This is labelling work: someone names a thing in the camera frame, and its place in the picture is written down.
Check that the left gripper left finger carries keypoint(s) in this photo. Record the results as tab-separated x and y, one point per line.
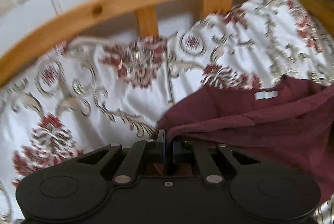
141	154

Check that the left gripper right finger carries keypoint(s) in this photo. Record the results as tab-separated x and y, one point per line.
196	155

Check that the maroon long-sleeve shirt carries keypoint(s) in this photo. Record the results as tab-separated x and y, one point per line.
294	127

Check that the white floral satin bedspread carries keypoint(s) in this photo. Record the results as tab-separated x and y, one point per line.
92	92

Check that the wooden bed frame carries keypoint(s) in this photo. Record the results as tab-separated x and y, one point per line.
68	24

